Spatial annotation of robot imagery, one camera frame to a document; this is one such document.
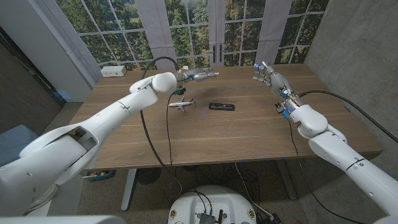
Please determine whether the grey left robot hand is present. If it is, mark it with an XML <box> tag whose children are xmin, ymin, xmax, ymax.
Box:
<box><xmin>176</xmin><ymin>67</ymin><xmax>220</xmax><ymax>83</ymax></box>

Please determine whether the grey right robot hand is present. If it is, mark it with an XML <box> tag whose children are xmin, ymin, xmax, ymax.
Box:
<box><xmin>252</xmin><ymin>60</ymin><xmax>307</xmax><ymax>113</ymax></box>

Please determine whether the black TV remote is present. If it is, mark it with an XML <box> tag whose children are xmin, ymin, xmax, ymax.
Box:
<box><xmin>208</xmin><ymin>103</ymin><xmax>236</xmax><ymax>112</ymax></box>

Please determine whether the white toy airplane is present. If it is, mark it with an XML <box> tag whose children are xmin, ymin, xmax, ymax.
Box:
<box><xmin>168</xmin><ymin>96</ymin><xmax>196</xmax><ymax>113</ymax></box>

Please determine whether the printed window backdrop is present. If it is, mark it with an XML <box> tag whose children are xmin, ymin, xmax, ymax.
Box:
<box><xmin>54</xmin><ymin>0</ymin><xmax>330</xmax><ymax>71</ymax></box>

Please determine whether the white power outlet box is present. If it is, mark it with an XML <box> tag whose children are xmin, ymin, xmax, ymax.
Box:
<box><xmin>100</xmin><ymin>65</ymin><xmax>127</xmax><ymax>78</ymax></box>

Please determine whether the grey table leg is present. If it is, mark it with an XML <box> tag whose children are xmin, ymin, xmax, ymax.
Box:
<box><xmin>275</xmin><ymin>160</ymin><xmax>299</xmax><ymax>200</ymax></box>

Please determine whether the black round fan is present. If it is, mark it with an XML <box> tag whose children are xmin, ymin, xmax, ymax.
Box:
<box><xmin>135</xmin><ymin>167</ymin><xmax>162</xmax><ymax>185</ymax></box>

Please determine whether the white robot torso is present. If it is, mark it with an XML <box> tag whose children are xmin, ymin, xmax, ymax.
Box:
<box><xmin>167</xmin><ymin>185</ymin><xmax>256</xmax><ymax>224</ymax></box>

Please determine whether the white table leg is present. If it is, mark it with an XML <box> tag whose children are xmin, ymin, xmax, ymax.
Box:
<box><xmin>120</xmin><ymin>168</ymin><xmax>137</xmax><ymax>212</ymax></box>

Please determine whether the blue basket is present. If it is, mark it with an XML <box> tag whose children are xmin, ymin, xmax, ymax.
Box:
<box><xmin>85</xmin><ymin>169</ymin><xmax>115</xmax><ymax>182</ymax></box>

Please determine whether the pale blue bin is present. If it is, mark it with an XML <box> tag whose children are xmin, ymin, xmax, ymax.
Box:
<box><xmin>0</xmin><ymin>124</ymin><xmax>40</xmax><ymax>167</ymax></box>

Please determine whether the white robot head shroud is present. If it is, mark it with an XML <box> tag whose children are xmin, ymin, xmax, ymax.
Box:
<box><xmin>0</xmin><ymin>215</ymin><xmax>125</xmax><ymax>224</ymax></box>

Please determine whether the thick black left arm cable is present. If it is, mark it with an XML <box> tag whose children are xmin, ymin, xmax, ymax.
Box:
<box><xmin>139</xmin><ymin>56</ymin><xmax>184</xmax><ymax>200</ymax></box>

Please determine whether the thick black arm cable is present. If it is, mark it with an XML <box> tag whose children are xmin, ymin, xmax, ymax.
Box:
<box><xmin>139</xmin><ymin>56</ymin><xmax>184</xmax><ymax>200</ymax></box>
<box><xmin>297</xmin><ymin>89</ymin><xmax>398</xmax><ymax>144</ymax></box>

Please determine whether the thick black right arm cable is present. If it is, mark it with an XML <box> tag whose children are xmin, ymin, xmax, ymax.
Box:
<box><xmin>297</xmin><ymin>89</ymin><xmax>398</xmax><ymax>144</ymax></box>

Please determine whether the thin black left wrist cable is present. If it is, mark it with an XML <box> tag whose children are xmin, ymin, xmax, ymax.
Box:
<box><xmin>164</xmin><ymin>92</ymin><xmax>175</xmax><ymax>167</ymax></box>

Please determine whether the white floor cable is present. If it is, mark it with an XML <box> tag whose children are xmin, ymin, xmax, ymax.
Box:
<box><xmin>234</xmin><ymin>162</ymin><xmax>276</xmax><ymax>220</ymax></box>

